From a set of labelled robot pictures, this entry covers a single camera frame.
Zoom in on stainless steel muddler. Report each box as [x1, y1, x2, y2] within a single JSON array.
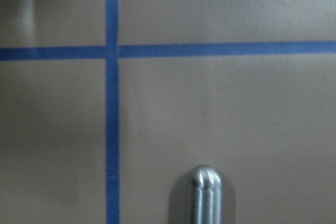
[[188, 165, 223, 223]]

